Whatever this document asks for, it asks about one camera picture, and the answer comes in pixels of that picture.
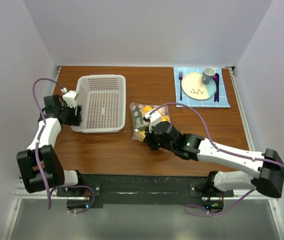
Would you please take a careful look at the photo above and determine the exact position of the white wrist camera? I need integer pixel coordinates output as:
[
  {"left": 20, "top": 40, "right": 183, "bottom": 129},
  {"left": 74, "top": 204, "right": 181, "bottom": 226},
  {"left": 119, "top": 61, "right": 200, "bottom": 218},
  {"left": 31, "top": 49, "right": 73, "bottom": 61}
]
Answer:
[
  {"left": 144, "top": 110, "right": 162, "bottom": 133},
  {"left": 61, "top": 87, "right": 78, "bottom": 108}
]

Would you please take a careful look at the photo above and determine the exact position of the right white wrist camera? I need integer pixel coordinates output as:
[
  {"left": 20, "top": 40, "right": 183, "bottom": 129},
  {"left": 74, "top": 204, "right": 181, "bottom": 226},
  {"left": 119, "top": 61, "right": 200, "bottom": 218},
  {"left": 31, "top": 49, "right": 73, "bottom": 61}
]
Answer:
[{"left": 144, "top": 110, "right": 162, "bottom": 133}]

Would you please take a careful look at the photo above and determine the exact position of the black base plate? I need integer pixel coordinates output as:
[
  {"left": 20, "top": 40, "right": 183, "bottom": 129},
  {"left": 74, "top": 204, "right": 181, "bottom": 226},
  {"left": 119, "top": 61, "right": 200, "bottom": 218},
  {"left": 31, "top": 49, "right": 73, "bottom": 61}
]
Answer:
[{"left": 56, "top": 173, "right": 234, "bottom": 210}]

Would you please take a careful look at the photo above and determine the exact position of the purple plastic spoon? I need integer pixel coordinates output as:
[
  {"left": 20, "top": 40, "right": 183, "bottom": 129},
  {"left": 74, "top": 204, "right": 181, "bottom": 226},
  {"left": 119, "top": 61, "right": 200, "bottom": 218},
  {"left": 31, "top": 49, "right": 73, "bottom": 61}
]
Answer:
[{"left": 213, "top": 73, "right": 220, "bottom": 103}]

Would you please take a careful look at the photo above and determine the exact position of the purple plastic fork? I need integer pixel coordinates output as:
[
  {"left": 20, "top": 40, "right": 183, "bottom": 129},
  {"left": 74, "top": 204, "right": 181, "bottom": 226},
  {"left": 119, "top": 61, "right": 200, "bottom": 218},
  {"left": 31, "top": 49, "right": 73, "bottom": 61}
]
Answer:
[{"left": 178, "top": 71, "right": 183, "bottom": 101}]

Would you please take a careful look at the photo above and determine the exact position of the front aluminium rail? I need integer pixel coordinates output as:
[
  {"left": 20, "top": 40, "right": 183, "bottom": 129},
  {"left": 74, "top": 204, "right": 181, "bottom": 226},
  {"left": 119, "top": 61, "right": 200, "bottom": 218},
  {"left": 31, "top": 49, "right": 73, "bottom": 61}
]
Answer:
[{"left": 13, "top": 177, "right": 278, "bottom": 200}]

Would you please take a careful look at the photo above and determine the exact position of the orange fake fruit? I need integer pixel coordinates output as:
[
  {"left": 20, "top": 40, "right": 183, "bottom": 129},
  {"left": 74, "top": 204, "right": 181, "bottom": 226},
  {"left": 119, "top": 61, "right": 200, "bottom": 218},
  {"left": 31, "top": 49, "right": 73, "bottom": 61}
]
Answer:
[{"left": 161, "top": 115, "right": 171, "bottom": 122}]

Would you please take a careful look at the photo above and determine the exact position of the clear zip top bag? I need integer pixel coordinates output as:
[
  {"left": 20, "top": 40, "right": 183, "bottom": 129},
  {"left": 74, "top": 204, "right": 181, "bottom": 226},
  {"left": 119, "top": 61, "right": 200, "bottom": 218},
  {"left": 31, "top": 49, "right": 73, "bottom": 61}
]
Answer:
[{"left": 129, "top": 102, "right": 171, "bottom": 144}]

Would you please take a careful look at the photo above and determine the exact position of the purple plastic knife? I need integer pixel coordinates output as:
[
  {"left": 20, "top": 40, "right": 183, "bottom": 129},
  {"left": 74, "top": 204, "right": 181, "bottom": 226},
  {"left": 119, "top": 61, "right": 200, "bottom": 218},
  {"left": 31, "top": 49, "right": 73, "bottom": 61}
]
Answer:
[{"left": 215, "top": 73, "right": 220, "bottom": 102}]

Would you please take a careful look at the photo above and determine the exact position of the cream and blue plate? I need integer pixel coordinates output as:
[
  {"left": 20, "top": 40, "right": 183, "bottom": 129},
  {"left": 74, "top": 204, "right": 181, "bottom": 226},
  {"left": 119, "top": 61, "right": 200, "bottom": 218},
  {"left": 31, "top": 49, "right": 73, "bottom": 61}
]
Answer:
[{"left": 182, "top": 72, "right": 216, "bottom": 101}]

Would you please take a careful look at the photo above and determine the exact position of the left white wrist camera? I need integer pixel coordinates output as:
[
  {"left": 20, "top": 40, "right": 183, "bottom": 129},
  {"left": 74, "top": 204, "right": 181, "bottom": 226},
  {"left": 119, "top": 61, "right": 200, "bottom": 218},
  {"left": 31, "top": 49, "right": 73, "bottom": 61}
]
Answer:
[{"left": 61, "top": 87, "right": 78, "bottom": 108}]

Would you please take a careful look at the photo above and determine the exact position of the grey mug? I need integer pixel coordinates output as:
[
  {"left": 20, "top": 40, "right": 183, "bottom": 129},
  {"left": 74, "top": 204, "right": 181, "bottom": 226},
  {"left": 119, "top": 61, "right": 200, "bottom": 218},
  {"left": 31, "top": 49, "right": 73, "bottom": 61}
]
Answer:
[{"left": 201, "top": 66, "right": 216, "bottom": 85}]

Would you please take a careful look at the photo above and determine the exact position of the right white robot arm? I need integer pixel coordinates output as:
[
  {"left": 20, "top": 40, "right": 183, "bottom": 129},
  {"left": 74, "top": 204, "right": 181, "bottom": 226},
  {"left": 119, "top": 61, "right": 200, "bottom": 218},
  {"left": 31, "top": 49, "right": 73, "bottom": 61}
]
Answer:
[{"left": 143, "top": 121, "right": 284, "bottom": 199}]

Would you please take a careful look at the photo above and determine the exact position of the white perforated plastic basket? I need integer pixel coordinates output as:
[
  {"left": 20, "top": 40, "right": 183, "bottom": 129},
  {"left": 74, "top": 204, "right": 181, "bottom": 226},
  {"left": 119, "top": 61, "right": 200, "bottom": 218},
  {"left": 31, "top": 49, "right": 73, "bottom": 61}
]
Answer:
[{"left": 71, "top": 74, "right": 126, "bottom": 134}]

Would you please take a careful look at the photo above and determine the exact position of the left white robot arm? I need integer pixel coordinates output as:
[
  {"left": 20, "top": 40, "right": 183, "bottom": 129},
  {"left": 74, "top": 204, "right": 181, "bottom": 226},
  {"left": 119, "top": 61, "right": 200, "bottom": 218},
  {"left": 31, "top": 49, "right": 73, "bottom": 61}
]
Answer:
[{"left": 16, "top": 94, "right": 86, "bottom": 196}]

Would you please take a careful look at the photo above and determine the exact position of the blue checkered placemat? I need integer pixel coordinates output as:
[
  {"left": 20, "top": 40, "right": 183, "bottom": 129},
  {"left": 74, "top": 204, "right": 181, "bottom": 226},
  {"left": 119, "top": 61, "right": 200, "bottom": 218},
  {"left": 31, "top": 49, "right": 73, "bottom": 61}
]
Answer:
[{"left": 173, "top": 67, "right": 231, "bottom": 108}]

